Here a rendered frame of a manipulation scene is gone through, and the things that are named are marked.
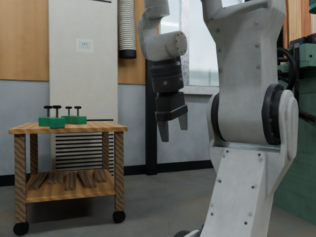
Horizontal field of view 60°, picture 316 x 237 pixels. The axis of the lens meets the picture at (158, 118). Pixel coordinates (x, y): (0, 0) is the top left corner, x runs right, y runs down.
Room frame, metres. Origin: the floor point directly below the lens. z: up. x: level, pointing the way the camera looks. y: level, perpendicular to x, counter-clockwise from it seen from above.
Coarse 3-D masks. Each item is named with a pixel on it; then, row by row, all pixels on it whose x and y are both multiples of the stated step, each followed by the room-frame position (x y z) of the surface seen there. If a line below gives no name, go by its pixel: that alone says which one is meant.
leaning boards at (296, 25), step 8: (288, 0) 3.09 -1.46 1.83; (296, 0) 3.13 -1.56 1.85; (304, 0) 3.22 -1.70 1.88; (288, 8) 3.09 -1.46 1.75; (296, 8) 3.13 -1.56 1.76; (304, 8) 3.22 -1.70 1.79; (288, 16) 3.09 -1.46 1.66; (296, 16) 3.12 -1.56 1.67; (304, 16) 3.21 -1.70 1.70; (312, 16) 3.23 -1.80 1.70; (288, 24) 3.09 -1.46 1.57; (296, 24) 3.12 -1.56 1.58; (304, 24) 3.20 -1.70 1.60; (312, 24) 3.22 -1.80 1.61; (288, 32) 3.09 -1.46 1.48; (296, 32) 3.11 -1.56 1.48; (304, 32) 3.20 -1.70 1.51; (312, 32) 3.21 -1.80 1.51; (288, 40) 3.09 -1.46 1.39
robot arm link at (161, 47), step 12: (156, 36) 0.75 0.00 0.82; (168, 36) 0.71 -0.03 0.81; (180, 36) 0.72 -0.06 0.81; (156, 48) 0.74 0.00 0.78; (168, 48) 0.72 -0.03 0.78; (180, 48) 0.72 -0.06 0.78; (156, 60) 0.75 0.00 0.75; (168, 60) 0.74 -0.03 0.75; (180, 60) 0.80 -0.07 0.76; (156, 72) 0.74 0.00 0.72; (168, 72) 0.73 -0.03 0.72; (180, 72) 0.75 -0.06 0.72
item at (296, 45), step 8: (296, 48) 1.46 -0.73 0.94; (296, 56) 1.45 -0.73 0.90; (288, 64) 1.50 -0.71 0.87; (296, 64) 1.45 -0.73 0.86; (288, 72) 1.49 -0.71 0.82; (296, 80) 1.44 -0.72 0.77; (296, 88) 1.43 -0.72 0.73; (296, 96) 1.43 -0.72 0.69; (304, 112) 1.39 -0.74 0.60; (304, 120) 1.40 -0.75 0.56; (312, 120) 1.37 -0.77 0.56
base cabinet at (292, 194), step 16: (304, 96) 1.53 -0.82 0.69; (304, 128) 1.53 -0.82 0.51; (304, 144) 1.53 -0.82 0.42; (304, 160) 1.52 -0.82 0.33; (288, 176) 1.64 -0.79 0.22; (304, 176) 1.52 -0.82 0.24; (288, 192) 1.64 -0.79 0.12; (304, 192) 1.52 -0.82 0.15; (288, 208) 1.64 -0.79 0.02; (304, 208) 1.52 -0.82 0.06
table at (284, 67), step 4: (308, 60) 1.39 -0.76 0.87; (312, 60) 1.40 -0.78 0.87; (284, 64) 1.69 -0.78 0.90; (300, 64) 1.44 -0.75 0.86; (304, 64) 1.42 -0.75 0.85; (308, 64) 1.39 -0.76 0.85; (312, 64) 1.40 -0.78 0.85; (280, 68) 1.72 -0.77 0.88; (284, 68) 1.55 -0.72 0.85; (288, 68) 1.53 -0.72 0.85; (300, 68) 1.47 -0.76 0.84; (304, 68) 1.47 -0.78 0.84; (308, 68) 1.47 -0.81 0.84; (312, 68) 1.47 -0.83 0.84
